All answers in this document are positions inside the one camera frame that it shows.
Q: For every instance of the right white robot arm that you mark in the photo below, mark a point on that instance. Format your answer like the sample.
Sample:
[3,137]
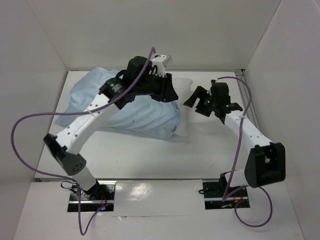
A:
[258,160]

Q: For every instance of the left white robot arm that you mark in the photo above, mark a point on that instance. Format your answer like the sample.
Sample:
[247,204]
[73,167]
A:
[142,77]

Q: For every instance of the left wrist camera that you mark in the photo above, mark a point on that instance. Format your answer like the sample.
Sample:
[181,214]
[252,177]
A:
[159,64]

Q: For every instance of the light blue pillowcase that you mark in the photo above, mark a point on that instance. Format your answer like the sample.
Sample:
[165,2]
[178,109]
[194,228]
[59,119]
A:
[145,115]

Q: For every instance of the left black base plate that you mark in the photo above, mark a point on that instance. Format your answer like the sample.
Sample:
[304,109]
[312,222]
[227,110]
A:
[103,199]

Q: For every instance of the white pillow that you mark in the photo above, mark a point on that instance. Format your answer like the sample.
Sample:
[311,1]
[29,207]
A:
[182,87]

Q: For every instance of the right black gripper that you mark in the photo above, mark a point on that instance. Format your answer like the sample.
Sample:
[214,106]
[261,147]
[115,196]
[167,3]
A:
[201,103]

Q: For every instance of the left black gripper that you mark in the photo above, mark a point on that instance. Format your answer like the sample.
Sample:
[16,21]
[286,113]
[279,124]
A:
[166,92]

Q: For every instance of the aluminium rail frame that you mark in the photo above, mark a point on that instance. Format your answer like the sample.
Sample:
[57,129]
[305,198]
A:
[251,114]

